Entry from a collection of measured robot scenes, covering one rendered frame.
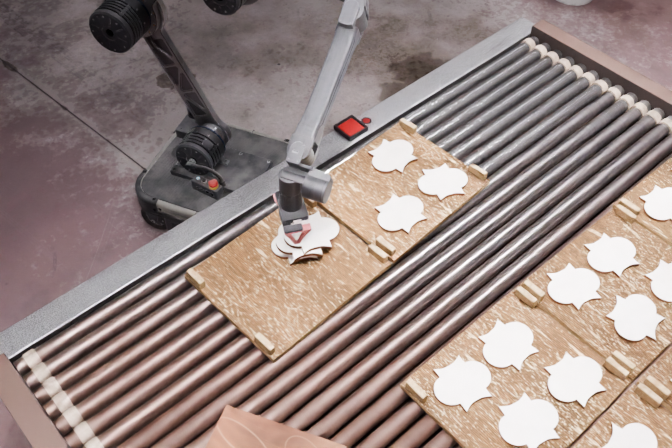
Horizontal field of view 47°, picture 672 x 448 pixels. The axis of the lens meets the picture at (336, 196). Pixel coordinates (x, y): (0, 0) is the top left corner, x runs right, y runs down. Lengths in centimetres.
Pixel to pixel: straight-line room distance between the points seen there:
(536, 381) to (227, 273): 81
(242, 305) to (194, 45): 253
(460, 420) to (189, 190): 174
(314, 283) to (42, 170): 205
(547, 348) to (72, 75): 300
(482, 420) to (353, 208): 69
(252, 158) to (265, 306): 138
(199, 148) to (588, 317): 170
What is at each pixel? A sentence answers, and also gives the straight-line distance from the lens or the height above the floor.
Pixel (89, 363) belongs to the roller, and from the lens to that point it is 199.
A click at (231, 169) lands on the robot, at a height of 26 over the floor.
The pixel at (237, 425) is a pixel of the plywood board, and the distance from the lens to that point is 171.
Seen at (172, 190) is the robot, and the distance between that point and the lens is 322.
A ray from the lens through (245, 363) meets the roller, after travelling 191.
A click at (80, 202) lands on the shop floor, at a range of 361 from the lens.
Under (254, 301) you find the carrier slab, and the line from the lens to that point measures 199.
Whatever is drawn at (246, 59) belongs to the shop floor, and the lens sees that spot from 419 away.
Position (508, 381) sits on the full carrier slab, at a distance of 190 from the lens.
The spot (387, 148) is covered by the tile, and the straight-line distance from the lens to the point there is 232.
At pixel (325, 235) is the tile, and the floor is 99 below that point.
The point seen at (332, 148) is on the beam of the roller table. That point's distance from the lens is 236.
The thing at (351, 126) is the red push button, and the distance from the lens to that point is 241.
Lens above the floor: 257
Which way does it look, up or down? 48 degrees down
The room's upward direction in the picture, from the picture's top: straight up
